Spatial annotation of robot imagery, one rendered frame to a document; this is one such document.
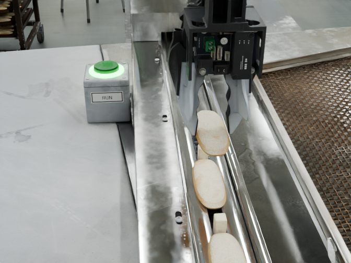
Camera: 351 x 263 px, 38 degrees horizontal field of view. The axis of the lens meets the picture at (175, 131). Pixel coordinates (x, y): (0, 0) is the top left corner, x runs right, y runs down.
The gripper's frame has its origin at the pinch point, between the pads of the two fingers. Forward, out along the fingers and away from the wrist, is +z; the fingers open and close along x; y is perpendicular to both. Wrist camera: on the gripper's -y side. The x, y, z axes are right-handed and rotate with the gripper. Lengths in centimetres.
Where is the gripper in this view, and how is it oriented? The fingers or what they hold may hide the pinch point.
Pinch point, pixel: (211, 120)
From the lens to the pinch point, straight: 58.8
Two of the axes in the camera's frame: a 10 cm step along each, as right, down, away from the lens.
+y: 0.8, 5.2, -8.5
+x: 10.0, -0.4, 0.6
